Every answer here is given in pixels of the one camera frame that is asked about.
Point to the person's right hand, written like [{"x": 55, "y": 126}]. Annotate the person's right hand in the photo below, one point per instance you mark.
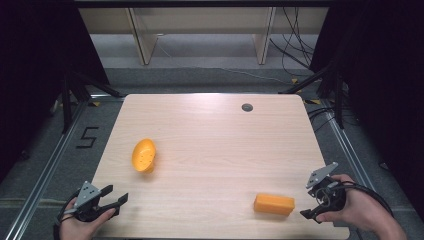
[{"x": 356, "y": 208}]

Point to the yellow tape marker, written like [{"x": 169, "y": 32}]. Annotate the yellow tape marker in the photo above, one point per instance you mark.
[
  {"x": 295, "y": 80},
  {"x": 313, "y": 101},
  {"x": 96, "y": 103}
]

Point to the person's left hand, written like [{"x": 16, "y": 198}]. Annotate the person's left hand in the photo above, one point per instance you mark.
[{"x": 78, "y": 228}]

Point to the black tape numeral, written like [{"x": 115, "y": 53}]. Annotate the black tape numeral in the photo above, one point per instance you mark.
[{"x": 88, "y": 137}]

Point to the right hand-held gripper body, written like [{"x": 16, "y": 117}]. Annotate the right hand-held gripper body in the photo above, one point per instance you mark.
[{"x": 328, "y": 196}]

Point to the aluminium floor rail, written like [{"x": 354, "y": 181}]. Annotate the aluminium floor rail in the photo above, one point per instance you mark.
[
  {"x": 43, "y": 170},
  {"x": 346, "y": 146}
]

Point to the black metal stand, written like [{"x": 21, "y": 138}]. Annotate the black metal stand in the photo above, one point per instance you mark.
[
  {"x": 66, "y": 100},
  {"x": 338, "y": 100}
]

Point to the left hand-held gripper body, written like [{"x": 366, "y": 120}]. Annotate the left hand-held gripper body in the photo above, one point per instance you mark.
[{"x": 87, "y": 195}]

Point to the white desk frame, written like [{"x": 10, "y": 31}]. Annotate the white desk frame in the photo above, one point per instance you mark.
[{"x": 143, "y": 36}]

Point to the dark curtain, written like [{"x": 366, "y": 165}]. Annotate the dark curtain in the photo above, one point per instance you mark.
[
  {"x": 386, "y": 83},
  {"x": 33, "y": 66}
]

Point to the orange perforated soap dish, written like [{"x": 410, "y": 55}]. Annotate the orange perforated soap dish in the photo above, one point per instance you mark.
[{"x": 144, "y": 155}]

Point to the orange soap bar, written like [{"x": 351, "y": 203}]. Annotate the orange soap bar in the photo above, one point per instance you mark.
[{"x": 274, "y": 204}]

